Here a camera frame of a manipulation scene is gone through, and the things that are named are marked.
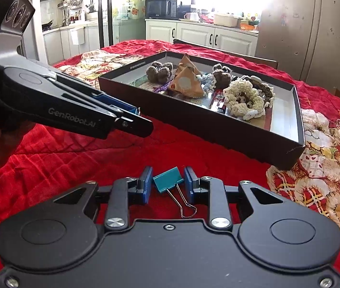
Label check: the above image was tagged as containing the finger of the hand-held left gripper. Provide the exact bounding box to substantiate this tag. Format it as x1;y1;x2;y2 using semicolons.
50;72;141;117
111;113;154;138

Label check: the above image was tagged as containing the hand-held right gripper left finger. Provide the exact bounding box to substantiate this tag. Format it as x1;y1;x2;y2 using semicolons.
51;166;154;232

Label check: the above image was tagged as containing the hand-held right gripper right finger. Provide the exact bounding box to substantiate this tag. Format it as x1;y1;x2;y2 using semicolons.
184;166;285;231

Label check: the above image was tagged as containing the teal binder clip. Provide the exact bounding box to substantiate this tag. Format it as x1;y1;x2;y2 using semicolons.
152;167;197;218

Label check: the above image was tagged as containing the black shallow cardboard box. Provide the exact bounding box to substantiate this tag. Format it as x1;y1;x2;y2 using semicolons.
97;51;306;170

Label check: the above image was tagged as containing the brown fuzzy hair clip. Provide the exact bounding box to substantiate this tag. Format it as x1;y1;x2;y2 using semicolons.
211;63;233;88
145;60;173;83

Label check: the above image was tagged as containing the blue crochet scrunchie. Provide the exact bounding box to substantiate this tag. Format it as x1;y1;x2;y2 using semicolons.
198;73;219;95

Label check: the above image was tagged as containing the red lighter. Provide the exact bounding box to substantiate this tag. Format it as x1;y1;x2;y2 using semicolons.
210;90;227;114

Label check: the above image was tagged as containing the cream crochet scrunchie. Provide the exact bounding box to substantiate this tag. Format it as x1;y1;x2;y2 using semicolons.
223;79;275;121

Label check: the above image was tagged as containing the black scrunchie with lace trim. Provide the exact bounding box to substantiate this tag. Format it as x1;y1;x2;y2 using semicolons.
241;76;276;109

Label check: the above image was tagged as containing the red printed bear blanket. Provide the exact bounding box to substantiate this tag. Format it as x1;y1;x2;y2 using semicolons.
0;39;340;283

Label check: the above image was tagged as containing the white hanging bin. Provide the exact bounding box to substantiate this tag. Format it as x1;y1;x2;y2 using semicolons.
70;26;86;46

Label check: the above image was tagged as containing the black framed glass door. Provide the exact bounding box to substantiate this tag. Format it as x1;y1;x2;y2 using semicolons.
96;0;114;49

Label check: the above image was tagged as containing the black microwave oven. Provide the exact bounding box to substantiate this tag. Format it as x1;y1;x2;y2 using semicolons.
145;0;178;20

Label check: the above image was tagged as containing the white kitchen cabinet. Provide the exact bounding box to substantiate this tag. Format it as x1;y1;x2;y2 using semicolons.
145;18;259;57

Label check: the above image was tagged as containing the cream plastic tub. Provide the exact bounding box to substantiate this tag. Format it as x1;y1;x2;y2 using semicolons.
212;12;239;27

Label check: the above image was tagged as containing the orange box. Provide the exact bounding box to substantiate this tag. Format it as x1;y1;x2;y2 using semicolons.
239;21;259;31

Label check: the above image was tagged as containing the silver refrigerator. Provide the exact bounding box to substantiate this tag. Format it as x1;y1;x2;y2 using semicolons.
255;0;340;89

